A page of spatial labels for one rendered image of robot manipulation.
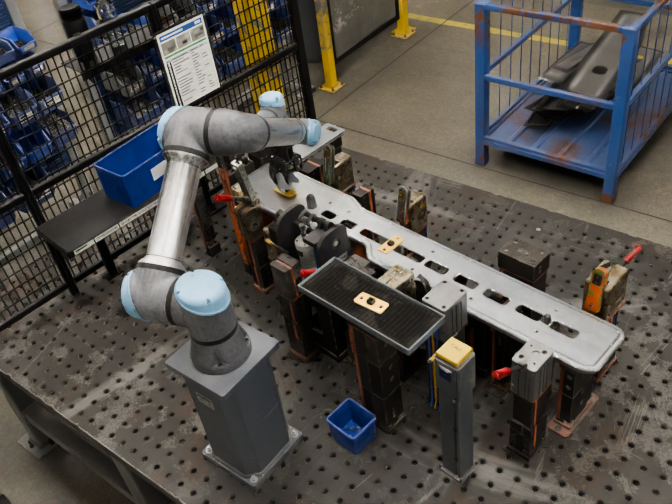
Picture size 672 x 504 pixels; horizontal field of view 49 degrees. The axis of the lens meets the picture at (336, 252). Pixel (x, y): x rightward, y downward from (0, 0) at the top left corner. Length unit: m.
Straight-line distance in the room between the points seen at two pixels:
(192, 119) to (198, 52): 1.00
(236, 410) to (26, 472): 1.61
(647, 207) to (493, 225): 1.44
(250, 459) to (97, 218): 1.01
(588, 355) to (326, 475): 0.75
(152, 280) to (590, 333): 1.09
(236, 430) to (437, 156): 2.80
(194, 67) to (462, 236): 1.15
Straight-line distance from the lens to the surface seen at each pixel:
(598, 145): 4.20
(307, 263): 2.16
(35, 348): 2.74
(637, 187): 4.21
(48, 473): 3.31
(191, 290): 1.72
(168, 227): 1.82
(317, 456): 2.13
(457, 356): 1.70
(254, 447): 2.01
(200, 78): 2.86
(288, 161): 2.37
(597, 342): 1.97
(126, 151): 2.71
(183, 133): 1.85
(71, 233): 2.58
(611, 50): 4.40
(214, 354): 1.80
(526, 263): 2.12
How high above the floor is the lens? 2.43
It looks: 40 degrees down
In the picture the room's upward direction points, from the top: 9 degrees counter-clockwise
